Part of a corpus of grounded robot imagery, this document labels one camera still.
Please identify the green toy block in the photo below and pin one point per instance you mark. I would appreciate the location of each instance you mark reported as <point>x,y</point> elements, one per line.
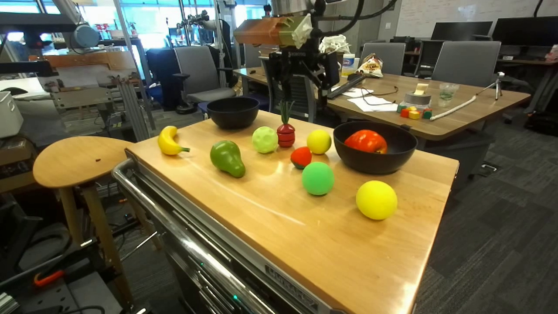
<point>427,115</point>

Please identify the black bowl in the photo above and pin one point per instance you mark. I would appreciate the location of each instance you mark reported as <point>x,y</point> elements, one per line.
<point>371,166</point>
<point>232,113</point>

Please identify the clear plastic container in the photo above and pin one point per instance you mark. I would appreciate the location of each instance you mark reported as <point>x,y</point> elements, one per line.
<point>418,94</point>

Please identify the clear plastic bottle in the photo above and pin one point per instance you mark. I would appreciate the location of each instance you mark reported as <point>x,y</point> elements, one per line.
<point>348,61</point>

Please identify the white plastic box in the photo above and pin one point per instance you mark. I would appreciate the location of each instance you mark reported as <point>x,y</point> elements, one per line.
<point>8,113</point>

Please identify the aluminium frame rack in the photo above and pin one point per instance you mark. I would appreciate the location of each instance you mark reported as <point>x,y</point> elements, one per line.
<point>97,96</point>

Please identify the small silver tripod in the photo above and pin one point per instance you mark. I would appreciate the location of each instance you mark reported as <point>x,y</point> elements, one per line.
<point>498,84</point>

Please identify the metal tool cart wooden top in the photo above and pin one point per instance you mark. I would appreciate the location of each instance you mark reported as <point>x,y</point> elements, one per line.
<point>202,272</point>

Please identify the black computer monitor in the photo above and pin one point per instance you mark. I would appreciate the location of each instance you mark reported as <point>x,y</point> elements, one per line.
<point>525,30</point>
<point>462,30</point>

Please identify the red toy strawberry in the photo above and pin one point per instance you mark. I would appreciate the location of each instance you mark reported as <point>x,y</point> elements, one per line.
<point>300,157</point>

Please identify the yellow toy banana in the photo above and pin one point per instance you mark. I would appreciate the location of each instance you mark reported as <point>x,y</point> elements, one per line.
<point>167,141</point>

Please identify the clear plastic cup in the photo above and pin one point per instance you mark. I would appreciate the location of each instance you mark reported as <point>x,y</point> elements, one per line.
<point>446,91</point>

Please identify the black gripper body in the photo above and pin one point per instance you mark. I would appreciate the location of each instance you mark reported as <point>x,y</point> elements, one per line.
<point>307,65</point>

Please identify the dark mesh office chair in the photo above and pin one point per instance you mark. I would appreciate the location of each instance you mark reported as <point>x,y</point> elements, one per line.
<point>296,101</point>

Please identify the round wooden stool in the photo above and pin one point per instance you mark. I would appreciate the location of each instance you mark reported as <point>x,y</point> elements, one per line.
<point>80,159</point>

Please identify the green round toy fruit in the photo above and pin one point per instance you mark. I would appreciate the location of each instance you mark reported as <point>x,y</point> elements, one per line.
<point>317,178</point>

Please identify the small yellow toy lemon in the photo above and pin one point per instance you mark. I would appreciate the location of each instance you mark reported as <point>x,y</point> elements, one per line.
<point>319,141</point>

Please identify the yellow toy block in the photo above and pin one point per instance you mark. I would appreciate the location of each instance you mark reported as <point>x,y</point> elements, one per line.
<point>413,113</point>

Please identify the white paper sheets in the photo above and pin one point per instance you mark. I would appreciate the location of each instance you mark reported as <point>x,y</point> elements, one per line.
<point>371,105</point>

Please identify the red radish with green leaves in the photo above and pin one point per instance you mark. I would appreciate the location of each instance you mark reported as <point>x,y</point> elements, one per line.
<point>284,134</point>

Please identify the large yellow round fruit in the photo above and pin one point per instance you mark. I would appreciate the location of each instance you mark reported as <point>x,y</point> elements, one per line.
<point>376,199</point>

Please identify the black flat device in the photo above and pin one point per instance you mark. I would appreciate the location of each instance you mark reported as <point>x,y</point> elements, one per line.
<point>348,86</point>

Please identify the green apple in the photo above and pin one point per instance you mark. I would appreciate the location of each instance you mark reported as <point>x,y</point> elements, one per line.
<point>226,157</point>

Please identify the red toy block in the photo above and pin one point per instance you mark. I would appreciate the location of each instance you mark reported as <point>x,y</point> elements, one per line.
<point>404,112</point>

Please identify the pale green round fruit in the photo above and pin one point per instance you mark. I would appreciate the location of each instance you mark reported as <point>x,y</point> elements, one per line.
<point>265,140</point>

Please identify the white stick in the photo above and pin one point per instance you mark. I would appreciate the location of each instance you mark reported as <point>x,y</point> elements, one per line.
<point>455,107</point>

